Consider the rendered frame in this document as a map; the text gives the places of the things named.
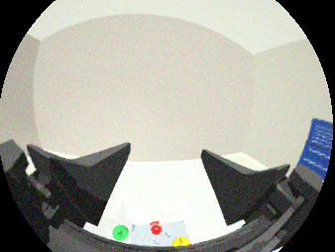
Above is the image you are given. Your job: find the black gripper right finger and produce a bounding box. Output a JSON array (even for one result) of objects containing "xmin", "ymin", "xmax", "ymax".
[{"xmin": 200, "ymin": 149, "xmax": 291, "ymax": 226}]

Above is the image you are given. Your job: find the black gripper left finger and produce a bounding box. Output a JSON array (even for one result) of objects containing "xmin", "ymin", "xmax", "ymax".
[{"xmin": 25, "ymin": 142, "xmax": 131, "ymax": 226}]

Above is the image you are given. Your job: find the green gear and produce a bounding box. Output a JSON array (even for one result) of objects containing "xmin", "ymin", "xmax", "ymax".
[{"xmin": 112, "ymin": 225, "xmax": 129, "ymax": 241}]

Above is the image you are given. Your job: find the red gear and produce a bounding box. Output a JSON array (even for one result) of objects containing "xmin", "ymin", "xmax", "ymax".
[{"xmin": 151, "ymin": 225, "xmax": 162, "ymax": 235}]

